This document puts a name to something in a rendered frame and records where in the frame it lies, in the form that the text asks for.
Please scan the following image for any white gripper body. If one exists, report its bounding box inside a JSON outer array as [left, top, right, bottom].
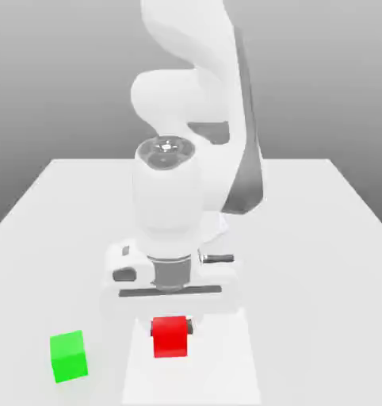
[[99, 268, 243, 317]]

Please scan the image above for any small red cube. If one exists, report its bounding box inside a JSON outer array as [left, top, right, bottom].
[[151, 316, 189, 359]]

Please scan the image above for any small green cube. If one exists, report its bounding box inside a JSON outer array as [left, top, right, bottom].
[[49, 329, 90, 385]]

